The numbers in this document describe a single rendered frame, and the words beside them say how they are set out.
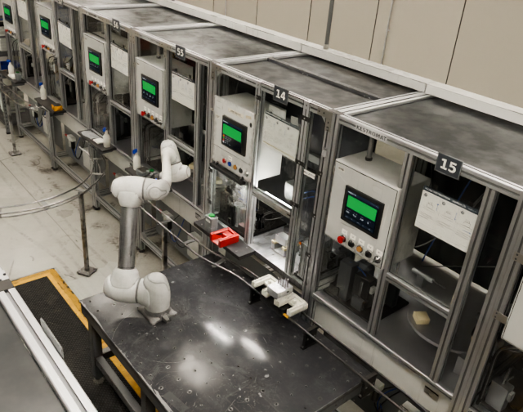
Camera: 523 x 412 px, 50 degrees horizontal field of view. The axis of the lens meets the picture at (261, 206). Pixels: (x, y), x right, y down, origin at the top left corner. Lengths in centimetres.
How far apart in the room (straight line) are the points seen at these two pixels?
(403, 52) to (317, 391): 484
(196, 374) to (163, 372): 18
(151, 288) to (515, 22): 455
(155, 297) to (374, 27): 497
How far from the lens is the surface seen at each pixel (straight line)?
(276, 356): 328
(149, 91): 441
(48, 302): 482
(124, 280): 340
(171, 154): 374
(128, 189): 329
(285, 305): 340
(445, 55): 676
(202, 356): 325
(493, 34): 647
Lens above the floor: 292
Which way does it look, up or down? 28 degrees down
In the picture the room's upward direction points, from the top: 5 degrees clockwise
